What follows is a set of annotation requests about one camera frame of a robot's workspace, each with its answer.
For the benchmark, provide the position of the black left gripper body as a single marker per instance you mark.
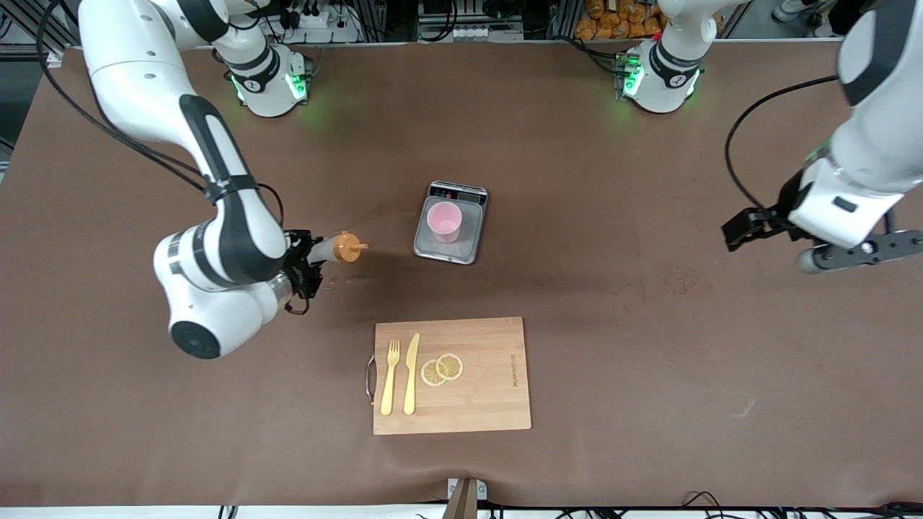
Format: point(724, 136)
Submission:
point(777, 215)

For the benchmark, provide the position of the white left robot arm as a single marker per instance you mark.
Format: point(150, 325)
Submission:
point(876, 144)

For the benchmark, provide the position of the squeeze bottle with orange cap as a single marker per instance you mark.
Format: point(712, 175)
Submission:
point(346, 249)

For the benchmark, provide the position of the yellow plastic knife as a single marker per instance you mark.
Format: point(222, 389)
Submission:
point(411, 382)

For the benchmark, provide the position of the metal table clamp bracket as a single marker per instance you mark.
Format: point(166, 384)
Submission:
point(466, 497)

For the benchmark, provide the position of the silver kitchen scale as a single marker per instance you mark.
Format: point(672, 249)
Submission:
point(469, 234)

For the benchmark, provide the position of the orange packets pile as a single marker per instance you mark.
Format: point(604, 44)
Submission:
point(613, 21)

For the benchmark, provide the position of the lemon slice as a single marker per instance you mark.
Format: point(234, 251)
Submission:
point(451, 366)
point(431, 375)

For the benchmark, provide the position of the white power strip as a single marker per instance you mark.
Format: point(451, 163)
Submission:
point(317, 21)

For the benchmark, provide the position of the yellow plastic fork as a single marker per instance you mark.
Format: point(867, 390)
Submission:
point(389, 382)

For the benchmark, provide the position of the pink plastic cup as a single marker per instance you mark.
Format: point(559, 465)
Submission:
point(443, 222)

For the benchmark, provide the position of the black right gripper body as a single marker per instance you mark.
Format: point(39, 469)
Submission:
point(297, 268)

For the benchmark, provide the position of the wooden cutting board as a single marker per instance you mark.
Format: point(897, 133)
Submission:
point(483, 396)

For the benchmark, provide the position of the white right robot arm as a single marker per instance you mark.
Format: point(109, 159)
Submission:
point(144, 72)

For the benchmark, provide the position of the white socket bar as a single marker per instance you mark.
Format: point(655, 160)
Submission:
point(469, 33)

